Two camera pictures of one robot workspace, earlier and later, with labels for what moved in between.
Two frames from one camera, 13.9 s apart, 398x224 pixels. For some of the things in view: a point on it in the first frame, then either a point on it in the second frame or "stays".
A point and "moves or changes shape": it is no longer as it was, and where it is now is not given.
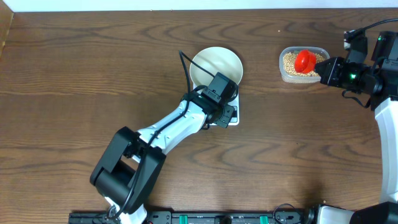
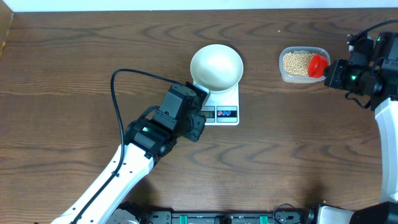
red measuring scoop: [305, 61] moves or changes shape
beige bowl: [216, 60] stays
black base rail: [196, 218] stays
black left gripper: [224, 122] to [198, 122]
